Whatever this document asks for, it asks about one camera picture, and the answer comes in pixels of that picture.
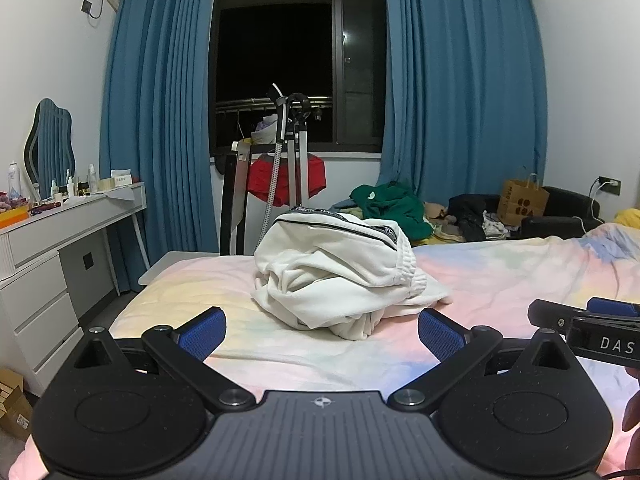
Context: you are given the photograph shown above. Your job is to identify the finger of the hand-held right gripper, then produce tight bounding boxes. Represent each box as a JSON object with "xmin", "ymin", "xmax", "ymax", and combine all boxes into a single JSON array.
[
  {"xmin": 528, "ymin": 299, "xmax": 591, "ymax": 331},
  {"xmin": 587, "ymin": 296, "xmax": 640, "ymax": 317}
]

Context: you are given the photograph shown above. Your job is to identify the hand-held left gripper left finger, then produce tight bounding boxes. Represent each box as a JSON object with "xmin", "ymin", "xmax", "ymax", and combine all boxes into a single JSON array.
[{"xmin": 69, "ymin": 306, "xmax": 257, "ymax": 413}]

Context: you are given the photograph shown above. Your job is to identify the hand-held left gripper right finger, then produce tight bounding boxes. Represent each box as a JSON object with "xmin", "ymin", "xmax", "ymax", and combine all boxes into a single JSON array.
[{"xmin": 389, "ymin": 308, "xmax": 582, "ymax": 413}]

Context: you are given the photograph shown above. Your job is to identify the white pants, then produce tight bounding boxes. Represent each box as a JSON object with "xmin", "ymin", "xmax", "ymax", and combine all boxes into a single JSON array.
[{"xmin": 250, "ymin": 205, "xmax": 453, "ymax": 342}]

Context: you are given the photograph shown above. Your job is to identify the pale clothes heap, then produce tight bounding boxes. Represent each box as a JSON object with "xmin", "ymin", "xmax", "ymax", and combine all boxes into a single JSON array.
[{"xmin": 332, "ymin": 199, "xmax": 363, "ymax": 219}]

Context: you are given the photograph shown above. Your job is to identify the person's right hand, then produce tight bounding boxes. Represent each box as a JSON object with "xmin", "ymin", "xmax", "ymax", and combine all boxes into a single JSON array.
[{"xmin": 623, "ymin": 367, "xmax": 640, "ymax": 466}]

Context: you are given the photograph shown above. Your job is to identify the pastel bed blanket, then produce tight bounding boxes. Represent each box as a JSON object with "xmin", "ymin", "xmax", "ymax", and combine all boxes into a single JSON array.
[{"xmin": 15, "ymin": 220, "xmax": 640, "ymax": 480}]

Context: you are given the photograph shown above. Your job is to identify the grey bench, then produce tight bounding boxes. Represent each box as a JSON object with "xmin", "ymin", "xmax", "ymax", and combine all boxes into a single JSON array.
[{"xmin": 137, "ymin": 251, "xmax": 211, "ymax": 288}]

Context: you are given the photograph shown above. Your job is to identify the yellow pillow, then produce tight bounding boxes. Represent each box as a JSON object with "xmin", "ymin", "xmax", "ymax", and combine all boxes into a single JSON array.
[{"xmin": 614, "ymin": 208, "xmax": 640, "ymax": 232}]

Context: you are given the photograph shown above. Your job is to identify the white patterned cloth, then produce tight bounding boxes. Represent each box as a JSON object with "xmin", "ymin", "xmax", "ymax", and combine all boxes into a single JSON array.
[{"xmin": 482, "ymin": 212, "xmax": 512, "ymax": 239}]

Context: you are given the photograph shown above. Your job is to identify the black sofa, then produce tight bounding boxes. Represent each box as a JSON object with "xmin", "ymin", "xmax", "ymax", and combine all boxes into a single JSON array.
[{"xmin": 517, "ymin": 186, "xmax": 603, "ymax": 238}]

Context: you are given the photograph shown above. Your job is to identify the brown paper bag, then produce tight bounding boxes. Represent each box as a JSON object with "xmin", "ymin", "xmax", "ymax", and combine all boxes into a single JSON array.
[{"xmin": 497, "ymin": 174, "xmax": 551, "ymax": 228}]

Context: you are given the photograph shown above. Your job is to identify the beige cloth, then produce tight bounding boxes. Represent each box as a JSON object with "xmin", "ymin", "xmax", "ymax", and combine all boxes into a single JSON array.
[{"xmin": 424, "ymin": 201, "xmax": 458, "ymax": 224}]

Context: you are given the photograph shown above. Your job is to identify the black clothing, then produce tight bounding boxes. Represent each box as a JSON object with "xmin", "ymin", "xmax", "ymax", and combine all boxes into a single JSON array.
[{"xmin": 446, "ymin": 194, "xmax": 501, "ymax": 243}]

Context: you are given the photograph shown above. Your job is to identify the grey upright board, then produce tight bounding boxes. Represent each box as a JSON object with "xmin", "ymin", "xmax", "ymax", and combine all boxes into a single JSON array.
[{"xmin": 215, "ymin": 137, "xmax": 252, "ymax": 256}]

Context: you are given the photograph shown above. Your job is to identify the green garment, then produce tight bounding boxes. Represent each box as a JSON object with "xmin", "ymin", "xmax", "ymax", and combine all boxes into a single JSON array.
[{"xmin": 349, "ymin": 181, "xmax": 435, "ymax": 241}]

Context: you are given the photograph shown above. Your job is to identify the grey vanity desk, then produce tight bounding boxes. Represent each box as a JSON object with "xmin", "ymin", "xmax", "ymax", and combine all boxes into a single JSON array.
[{"xmin": 0, "ymin": 181, "xmax": 151, "ymax": 396}]

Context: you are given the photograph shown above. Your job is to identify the red cloth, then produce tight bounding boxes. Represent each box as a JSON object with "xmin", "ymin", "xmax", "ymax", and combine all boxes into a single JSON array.
[{"xmin": 246, "ymin": 155, "xmax": 327, "ymax": 207}]

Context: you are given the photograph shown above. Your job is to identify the garment steamer stand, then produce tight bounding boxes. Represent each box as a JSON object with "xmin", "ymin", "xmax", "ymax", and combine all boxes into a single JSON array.
[{"xmin": 260, "ymin": 84, "xmax": 311, "ymax": 241}]

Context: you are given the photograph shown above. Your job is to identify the cardboard box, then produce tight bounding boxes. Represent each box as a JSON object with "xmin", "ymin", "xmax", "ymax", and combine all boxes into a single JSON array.
[{"xmin": 0, "ymin": 367, "xmax": 33, "ymax": 441}]

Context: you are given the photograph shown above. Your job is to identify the white purple cloth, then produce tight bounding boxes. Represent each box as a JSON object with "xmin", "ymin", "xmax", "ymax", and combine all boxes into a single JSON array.
[{"xmin": 251, "ymin": 115, "xmax": 279, "ymax": 144}]

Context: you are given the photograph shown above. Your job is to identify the orange box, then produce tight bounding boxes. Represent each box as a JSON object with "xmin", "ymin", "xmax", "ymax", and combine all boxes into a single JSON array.
[{"xmin": 0, "ymin": 208, "xmax": 30, "ymax": 231}]

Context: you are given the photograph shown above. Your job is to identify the blue curtain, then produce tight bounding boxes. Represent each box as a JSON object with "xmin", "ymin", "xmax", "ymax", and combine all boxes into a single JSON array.
[
  {"xmin": 99, "ymin": 0, "xmax": 217, "ymax": 291},
  {"xmin": 380, "ymin": 0, "xmax": 550, "ymax": 201}
]

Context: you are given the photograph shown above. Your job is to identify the wavy framed mirror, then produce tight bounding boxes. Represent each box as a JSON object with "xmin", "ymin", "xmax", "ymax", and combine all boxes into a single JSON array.
[{"xmin": 24, "ymin": 98, "xmax": 77, "ymax": 201}]

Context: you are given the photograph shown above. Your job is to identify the dark window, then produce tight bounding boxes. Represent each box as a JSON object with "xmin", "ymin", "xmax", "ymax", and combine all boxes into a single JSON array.
[{"xmin": 210, "ymin": 0, "xmax": 388, "ymax": 153}]

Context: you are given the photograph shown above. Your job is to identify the white charger cable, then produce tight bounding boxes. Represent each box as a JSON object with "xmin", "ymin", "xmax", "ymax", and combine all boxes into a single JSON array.
[{"xmin": 571, "ymin": 179, "xmax": 603, "ymax": 237}]

